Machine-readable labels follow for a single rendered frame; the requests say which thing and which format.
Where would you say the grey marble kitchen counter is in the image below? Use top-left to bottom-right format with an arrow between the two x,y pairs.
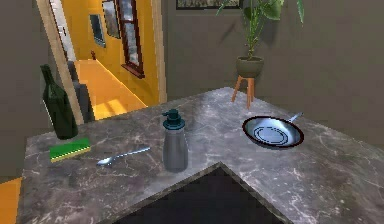
15,86 -> 384,224

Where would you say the grey soap dispenser bottle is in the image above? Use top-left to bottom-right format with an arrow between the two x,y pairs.
161,108 -> 189,173

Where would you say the brown wooden plant stand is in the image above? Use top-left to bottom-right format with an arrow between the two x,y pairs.
231,75 -> 256,110

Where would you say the black frying pan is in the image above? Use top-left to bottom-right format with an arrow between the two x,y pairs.
241,111 -> 305,150

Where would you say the silver metal spoon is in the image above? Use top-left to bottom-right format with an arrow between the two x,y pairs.
96,146 -> 152,167

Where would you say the green potted house plant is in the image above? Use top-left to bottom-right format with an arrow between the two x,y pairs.
215,0 -> 306,79

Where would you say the dark red framed window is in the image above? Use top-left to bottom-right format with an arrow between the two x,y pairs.
115,0 -> 146,80

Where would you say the green and yellow sponge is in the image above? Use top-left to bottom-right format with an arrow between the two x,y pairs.
49,137 -> 92,164

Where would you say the dark green glass bottle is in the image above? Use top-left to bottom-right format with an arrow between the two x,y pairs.
39,63 -> 79,141

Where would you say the dark framed wall picture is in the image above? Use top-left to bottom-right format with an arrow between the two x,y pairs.
175,0 -> 244,11

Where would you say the tall framed wall picture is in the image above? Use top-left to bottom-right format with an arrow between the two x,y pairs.
101,0 -> 122,40

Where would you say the small framed wall picture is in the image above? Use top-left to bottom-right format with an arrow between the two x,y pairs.
88,14 -> 107,48

